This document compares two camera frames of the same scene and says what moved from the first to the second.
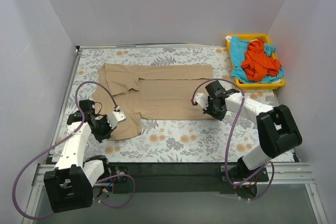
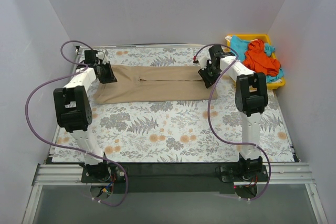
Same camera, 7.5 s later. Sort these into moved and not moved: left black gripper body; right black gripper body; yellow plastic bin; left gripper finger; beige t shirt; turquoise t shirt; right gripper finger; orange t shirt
Moved: left gripper finger; right black gripper body; right gripper finger; left black gripper body; beige t shirt
Not moved: turquoise t shirt; yellow plastic bin; orange t shirt
